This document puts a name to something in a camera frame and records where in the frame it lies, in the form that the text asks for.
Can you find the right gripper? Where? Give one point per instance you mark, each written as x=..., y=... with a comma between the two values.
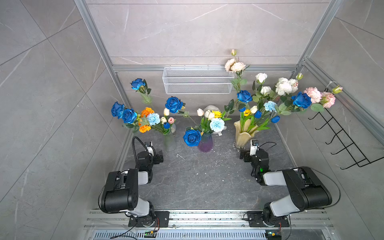
x=246, y=156

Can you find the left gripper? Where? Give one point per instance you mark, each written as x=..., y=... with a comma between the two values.
x=159, y=157

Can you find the blue rose low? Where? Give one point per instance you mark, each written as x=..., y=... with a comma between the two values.
x=192, y=137

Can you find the light blue carnation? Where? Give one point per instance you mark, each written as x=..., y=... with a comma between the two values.
x=217, y=125
x=270, y=106
x=153, y=119

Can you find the blue rose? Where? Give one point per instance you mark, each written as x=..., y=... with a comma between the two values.
x=175, y=106
x=129, y=116
x=117, y=110
x=141, y=87

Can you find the blue rose vase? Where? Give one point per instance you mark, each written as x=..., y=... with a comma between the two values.
x=244, y=96
x=302, y=100

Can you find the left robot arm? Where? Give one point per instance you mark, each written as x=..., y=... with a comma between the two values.
x=120, y=194

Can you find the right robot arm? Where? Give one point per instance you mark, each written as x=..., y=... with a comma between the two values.
x=306, y=190

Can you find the clear glass vase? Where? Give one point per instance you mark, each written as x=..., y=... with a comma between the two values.
x=169, y=142

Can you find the cream wavy glass vase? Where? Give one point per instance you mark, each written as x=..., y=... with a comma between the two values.
x=243, y=136

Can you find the blue tulip left vase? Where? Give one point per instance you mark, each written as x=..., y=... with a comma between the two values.
x=166, y=125

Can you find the blue tulip vase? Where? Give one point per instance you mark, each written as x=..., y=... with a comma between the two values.
x=166, y=125
x=275, y=119

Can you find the pink tulip left vase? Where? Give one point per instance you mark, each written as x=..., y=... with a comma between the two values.
x=171, y=120

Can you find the blue purple ribbed vase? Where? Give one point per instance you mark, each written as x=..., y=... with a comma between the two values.
x=206, y=144

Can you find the blue tulip right vase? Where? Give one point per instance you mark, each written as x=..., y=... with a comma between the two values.
x=275, y=119

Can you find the yellow sunflower centre vase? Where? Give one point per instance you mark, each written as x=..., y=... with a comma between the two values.
x=217, y=114

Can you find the orange marigold lower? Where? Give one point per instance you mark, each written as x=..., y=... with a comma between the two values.
x=144, y=128

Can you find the orange marigold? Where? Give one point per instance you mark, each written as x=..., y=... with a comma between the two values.
x=147, y=111
x=144, y=128

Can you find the orange marigold upper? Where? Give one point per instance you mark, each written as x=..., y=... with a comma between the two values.
x=147, y=111

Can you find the white rose cluster right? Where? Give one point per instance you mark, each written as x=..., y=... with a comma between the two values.
x=286, y=87

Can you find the peach carnation top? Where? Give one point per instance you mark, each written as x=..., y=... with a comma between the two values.
x=234, y=66

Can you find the pink carnation pair right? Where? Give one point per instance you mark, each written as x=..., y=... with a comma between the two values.
x=327, y=100

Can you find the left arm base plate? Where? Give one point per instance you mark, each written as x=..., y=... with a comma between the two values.
x=161, y=218

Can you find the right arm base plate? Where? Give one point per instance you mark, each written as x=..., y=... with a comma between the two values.
x=260, y=219

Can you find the white wire wall basket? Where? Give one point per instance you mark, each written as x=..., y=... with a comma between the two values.
x=197, y=80

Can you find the black wire hook rack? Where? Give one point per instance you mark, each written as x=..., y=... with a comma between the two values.
x=349, y=145

